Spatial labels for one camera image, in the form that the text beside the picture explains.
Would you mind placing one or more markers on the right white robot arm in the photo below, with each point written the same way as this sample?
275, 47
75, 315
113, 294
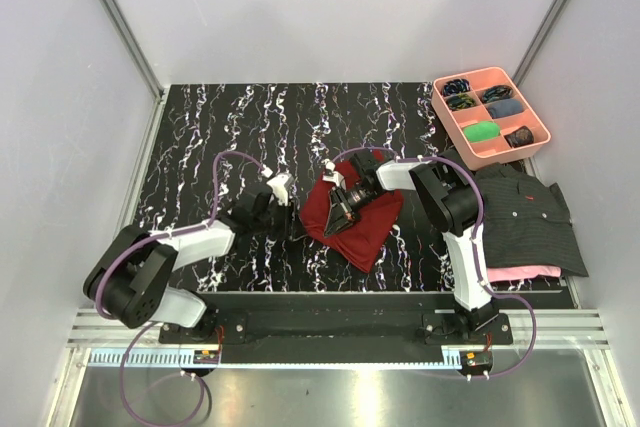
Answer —
453, 205

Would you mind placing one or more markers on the pink divided organizer tray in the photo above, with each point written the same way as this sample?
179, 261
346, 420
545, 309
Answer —
477, 155

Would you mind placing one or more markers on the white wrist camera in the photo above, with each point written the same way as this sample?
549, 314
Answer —
280, 185
332, 175

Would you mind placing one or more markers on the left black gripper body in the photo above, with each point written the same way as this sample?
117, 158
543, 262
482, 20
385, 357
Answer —
278, 221

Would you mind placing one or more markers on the black green rolled sock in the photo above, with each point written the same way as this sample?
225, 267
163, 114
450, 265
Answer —
460, 101

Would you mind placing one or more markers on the black blue rolled sock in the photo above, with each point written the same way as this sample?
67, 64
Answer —
455, 86

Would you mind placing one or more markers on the pink folded garment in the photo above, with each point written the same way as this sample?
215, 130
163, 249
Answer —
518, 273

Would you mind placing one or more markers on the dark striped folded shirt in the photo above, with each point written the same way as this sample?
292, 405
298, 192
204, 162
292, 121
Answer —
526, 222

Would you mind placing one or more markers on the navy patterned rolled sock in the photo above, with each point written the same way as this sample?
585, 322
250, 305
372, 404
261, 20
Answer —
496, 93

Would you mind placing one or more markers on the dark patterned rolled sock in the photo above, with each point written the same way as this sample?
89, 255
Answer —
520, 137

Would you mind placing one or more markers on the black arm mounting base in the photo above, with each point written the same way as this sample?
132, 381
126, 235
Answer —
243, 318

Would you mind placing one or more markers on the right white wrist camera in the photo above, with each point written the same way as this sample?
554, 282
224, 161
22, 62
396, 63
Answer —
332, 175

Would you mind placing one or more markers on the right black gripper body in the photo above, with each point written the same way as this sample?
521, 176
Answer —
346, 204

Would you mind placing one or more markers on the red cloth napkin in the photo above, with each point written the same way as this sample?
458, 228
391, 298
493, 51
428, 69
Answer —
361, 243

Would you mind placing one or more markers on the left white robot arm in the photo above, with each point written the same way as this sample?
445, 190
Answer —
130, 282

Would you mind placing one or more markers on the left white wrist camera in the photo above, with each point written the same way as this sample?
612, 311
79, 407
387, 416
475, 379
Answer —
280, 185

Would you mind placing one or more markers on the black marble pattern mat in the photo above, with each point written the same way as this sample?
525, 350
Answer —
211, 138

